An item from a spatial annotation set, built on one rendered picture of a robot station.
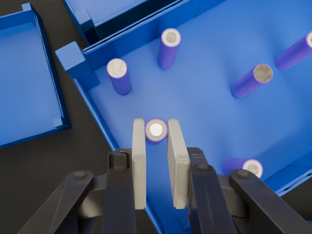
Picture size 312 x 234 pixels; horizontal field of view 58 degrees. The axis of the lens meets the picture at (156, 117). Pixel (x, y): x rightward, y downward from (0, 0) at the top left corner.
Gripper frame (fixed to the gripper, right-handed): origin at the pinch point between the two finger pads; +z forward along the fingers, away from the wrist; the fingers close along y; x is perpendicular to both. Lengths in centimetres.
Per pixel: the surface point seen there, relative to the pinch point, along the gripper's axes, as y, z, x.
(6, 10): -37, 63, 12
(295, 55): 13.9, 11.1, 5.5
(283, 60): 13.7, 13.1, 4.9
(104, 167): -11, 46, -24
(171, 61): 1.8, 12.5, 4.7
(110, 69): -3.8, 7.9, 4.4
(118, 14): -4.9, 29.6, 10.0
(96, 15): -9.2, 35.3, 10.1
